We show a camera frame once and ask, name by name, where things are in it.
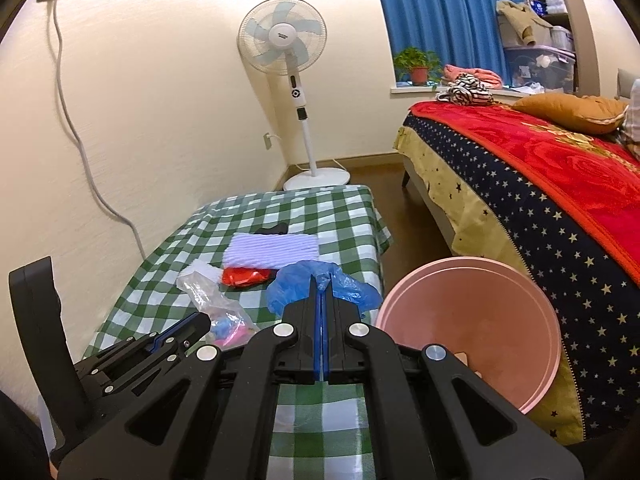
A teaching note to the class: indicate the clear plastic bag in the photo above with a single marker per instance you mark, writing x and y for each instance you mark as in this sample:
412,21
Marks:
210,295

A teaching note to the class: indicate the orange plastic bag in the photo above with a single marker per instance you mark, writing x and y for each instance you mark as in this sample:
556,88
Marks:
245,276

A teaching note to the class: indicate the large clear storage box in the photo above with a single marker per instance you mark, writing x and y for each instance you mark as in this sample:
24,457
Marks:
540,67

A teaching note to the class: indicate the white window sill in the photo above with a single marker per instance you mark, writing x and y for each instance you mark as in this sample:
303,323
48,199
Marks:
500,91

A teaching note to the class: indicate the blue plastic bag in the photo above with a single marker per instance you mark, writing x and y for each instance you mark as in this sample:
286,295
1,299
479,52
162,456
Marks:
290,285

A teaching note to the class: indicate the red floral blanket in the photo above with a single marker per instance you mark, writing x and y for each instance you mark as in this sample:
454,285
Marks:
575,170

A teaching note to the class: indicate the green white checked tablecloth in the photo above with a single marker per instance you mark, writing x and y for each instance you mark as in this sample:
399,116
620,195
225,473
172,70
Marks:
345,240

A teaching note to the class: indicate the white standing fan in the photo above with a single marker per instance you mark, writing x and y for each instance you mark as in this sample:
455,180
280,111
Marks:
282,35

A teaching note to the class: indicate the navy star patterned bedcover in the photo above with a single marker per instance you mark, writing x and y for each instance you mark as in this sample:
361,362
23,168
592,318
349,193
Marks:
525,220

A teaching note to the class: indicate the blue curtain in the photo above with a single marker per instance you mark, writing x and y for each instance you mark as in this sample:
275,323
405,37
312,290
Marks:
440,10

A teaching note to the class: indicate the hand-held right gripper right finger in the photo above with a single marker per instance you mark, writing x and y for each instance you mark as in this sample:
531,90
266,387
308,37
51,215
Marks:
340,340

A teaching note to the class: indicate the beige coat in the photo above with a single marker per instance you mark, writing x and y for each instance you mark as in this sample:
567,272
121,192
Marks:
517,20

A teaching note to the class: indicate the potted green plant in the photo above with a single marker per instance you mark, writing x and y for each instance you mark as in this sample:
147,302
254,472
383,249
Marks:
417,62

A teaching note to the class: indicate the small black object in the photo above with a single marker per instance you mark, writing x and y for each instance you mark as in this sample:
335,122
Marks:
272,230

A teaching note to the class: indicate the light plaid cloth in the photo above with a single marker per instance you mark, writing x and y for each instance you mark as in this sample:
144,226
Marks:
632,130

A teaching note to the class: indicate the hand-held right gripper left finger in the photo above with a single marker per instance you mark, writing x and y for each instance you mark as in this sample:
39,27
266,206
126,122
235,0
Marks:
300,340

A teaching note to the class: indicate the black white striped clothes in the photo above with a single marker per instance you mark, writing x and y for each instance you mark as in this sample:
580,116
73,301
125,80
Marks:
467,91

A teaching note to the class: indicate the grey headboard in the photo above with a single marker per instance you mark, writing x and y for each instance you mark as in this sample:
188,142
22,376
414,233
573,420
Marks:
630,85

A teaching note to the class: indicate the pink plastic bucket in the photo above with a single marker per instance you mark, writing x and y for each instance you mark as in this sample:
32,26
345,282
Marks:
475,320

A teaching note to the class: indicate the low white wall outlet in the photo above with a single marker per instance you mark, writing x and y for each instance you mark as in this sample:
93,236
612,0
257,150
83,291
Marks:
268,140

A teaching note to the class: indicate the pink folded clothes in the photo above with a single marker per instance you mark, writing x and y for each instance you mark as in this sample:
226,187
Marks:
472,72

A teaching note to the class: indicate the white ribbed towel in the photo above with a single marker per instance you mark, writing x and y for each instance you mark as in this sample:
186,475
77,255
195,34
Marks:
270,252

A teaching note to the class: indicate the small clear plastic box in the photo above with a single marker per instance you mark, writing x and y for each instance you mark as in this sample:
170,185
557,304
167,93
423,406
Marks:
561,37

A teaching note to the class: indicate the orange brown pillow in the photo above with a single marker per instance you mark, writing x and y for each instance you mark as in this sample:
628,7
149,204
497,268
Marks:
570,110

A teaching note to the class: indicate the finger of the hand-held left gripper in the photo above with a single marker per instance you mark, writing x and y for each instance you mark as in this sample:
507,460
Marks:
192,330
170,332

